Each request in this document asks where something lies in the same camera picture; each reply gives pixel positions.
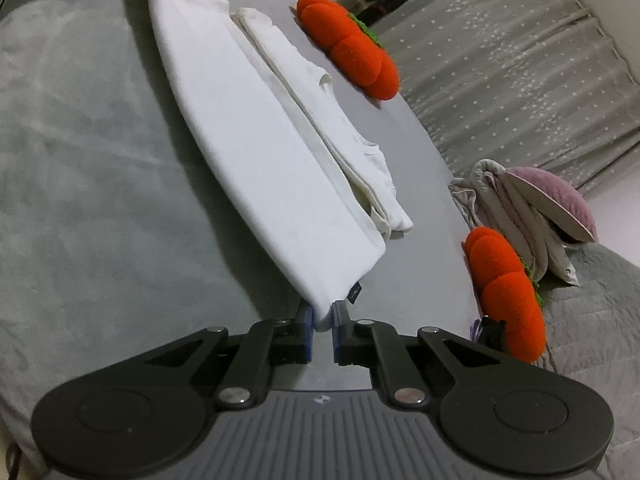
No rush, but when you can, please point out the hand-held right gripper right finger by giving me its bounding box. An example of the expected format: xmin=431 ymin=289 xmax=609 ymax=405
xmin=332 ymin=299 xmax=493 ymax=406

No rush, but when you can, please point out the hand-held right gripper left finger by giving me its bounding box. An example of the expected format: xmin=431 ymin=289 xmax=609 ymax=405
xmin=147 ymin=300 xmax=315 ymax=407

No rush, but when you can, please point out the white long-sleeve shirt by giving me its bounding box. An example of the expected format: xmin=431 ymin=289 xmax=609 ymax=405
xmin=145 ymin=0 xmax=415 ymax=331

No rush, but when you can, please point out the orange pumpkin cushion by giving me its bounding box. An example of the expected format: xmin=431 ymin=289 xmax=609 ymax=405
xmin=463 ymin=226 xmax=547 ymax=364
xmin=296 ymin=0 xmax=400 ymax=101

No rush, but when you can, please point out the folded grey pink quilt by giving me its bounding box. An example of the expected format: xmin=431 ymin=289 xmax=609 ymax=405
xmin=448 ymin=158 xmax=581 ymax=287

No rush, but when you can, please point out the purple pillow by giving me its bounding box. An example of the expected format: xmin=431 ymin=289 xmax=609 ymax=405
xmin=504 ymin=166 xmax=600 ymax=245

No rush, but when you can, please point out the grey quilted bedspread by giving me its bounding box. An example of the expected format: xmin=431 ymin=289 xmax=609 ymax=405
xmin=539 ymin=244 xmax=640 ymax=463

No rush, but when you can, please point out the grey star-print curtain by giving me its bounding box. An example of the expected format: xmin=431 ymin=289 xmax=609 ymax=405
xmin=382 ymin=0 xmax=640 ymax=197

